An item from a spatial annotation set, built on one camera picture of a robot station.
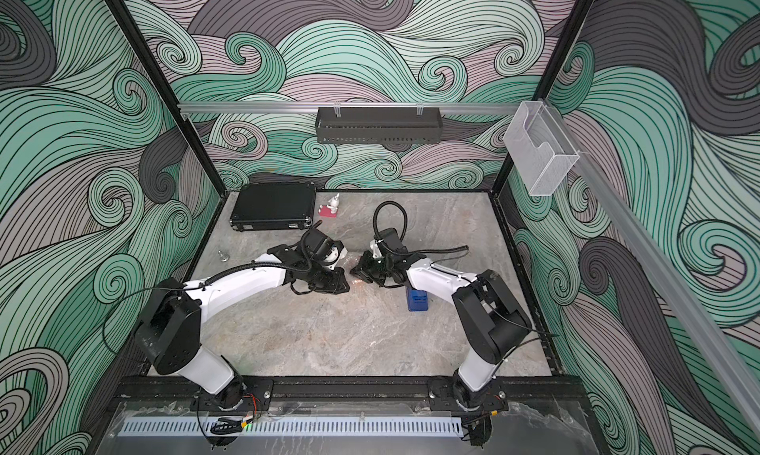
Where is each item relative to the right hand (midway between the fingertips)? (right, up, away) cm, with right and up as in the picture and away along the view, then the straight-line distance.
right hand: (346, 274), depth 85 cm
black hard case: (-30, +21, +25) cm, 44 cm away
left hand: (+1, -3, -3) cm, 4 cm away
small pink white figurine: (-8, +20, +25) cm, 33 cm away
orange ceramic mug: (+4, -2, -2) cm, 5 cm away
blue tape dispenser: (+21, -7, -2) cm, 22 cm away
